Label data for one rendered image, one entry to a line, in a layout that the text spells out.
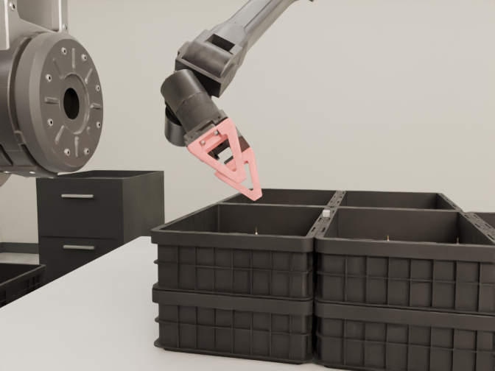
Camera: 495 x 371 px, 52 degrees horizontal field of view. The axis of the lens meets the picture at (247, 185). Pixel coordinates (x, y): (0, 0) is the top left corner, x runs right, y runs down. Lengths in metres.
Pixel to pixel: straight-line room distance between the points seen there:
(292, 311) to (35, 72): 0.59
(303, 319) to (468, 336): 0.27
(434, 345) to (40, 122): 0.69
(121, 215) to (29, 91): 2.03
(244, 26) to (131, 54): 3.89
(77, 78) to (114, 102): 4.18
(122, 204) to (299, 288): 1.70
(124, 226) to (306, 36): 2.50
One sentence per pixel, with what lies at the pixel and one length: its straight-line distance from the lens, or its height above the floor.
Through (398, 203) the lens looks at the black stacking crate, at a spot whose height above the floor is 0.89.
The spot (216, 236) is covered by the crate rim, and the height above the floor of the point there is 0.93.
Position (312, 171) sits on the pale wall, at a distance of 4.33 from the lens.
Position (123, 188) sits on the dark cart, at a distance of 2.50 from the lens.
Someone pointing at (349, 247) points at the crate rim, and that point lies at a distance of 0.86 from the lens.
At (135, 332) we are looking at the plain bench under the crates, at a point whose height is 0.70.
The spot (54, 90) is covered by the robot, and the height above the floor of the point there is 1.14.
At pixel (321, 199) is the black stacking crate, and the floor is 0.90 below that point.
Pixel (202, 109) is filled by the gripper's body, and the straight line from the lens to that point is 0.72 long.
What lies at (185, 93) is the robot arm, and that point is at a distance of 0.73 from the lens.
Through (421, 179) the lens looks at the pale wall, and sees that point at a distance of 4.39.
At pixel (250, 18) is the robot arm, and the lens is 0.88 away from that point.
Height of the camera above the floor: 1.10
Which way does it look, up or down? 5 degrees down
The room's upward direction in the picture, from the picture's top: straight up
